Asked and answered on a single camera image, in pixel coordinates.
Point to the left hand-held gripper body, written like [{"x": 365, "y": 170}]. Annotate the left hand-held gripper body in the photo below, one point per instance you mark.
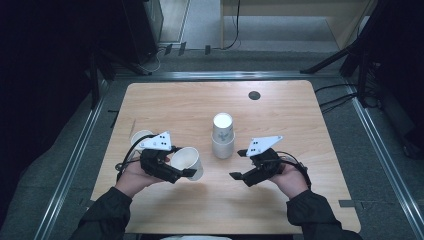
[{"x": 156, "y": 163}]

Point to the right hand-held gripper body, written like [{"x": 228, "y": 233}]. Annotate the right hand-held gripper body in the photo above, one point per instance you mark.
[{"x": 263, "y": 166}]

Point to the single white paper cup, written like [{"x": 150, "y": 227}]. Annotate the single white paper cup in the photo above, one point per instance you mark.
[
  {"x": 186, "y": 158},
  {"x": 138, "y": 136}
]

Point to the stack of white paper cups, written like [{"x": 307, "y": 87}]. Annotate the stack of white paper cups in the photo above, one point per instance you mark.
[{"x": 222, "y": 146}]

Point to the person's left hand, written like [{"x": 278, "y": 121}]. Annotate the person's left hand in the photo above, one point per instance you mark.
[{"x": 133, "y": 180}]

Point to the person's right hand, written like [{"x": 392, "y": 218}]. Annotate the person's right hand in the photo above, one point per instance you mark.
[{"x": 293, "y": 181}]

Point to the round dark table grommet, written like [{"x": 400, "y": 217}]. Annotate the round dark table grommet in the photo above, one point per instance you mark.
[{"x": 254, "y": 95}]

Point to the grey tape strip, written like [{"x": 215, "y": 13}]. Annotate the grey tape strip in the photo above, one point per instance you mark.
[{"x": 346, "y": 203}]

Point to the black metal stand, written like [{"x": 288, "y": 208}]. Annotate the black metal stand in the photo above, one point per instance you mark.
[
  {"x": 363, "y": 60},
  {"x": 95, "y": 76}
]

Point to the dark computer tower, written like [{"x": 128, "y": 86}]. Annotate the dark computer tower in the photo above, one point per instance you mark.
[{"x": 140, "y": 30}]

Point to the light wooden desk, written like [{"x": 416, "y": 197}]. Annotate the light wooden desk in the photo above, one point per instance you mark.
[{"x": 346, "y": 20}]

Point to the metal floor rail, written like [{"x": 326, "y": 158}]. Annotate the metal floor rail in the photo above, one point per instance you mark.
[
  {"x": 383, "y": 160},
  {"x": 226, "y": 75},
  {"x": 70, "y": 166}
]

